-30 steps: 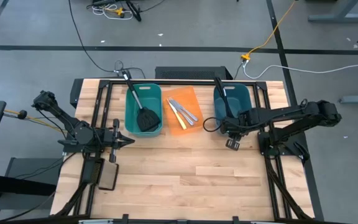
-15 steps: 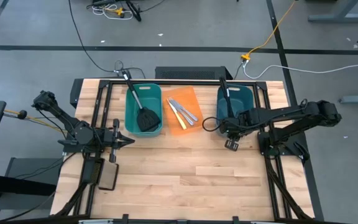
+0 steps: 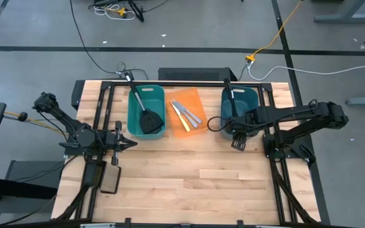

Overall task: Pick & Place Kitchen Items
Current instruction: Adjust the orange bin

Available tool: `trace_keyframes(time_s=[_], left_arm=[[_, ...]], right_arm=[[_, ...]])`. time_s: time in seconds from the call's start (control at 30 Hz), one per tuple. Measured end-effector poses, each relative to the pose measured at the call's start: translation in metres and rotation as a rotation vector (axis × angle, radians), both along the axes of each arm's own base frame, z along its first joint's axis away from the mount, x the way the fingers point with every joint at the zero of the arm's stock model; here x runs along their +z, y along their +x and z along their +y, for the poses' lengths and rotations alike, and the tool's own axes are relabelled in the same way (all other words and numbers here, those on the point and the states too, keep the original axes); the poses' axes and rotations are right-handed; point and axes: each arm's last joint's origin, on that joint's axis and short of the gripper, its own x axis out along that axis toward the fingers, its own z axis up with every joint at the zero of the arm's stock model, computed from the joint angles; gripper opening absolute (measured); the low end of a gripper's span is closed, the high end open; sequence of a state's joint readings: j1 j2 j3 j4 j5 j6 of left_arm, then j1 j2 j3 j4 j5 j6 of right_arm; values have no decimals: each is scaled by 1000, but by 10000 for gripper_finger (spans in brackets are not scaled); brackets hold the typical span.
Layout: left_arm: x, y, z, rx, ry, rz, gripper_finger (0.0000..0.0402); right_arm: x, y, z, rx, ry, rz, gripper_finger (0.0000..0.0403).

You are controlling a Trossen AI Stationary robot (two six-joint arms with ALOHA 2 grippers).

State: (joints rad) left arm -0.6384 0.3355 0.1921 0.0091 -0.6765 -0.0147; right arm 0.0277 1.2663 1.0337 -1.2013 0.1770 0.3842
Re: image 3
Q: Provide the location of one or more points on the black power box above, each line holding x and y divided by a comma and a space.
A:
90, 174

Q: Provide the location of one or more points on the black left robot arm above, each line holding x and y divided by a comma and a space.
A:
81, 136

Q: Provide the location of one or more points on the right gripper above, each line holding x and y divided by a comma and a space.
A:
246, 125

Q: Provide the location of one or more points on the steel table knife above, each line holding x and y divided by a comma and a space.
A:
191, 121
193, 115

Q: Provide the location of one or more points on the black flat beam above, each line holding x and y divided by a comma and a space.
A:
11, 188

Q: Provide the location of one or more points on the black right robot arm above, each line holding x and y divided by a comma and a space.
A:
296, 115

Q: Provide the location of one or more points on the black stand legs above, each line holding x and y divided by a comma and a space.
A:
137, 11

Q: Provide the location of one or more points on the black perforated metal box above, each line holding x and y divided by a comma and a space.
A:
195, 74

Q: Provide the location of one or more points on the black aluminium rig frame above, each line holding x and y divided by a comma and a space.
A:
201, 83

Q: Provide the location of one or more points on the blue-grey plastic bin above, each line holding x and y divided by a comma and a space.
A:
247, 98

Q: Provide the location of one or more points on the orange plastic tray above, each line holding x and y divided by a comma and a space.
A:
195, 101

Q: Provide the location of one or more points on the green plastic bin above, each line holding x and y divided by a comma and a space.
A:
157, 101

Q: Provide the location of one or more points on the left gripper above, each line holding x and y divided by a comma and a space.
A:
109, 142

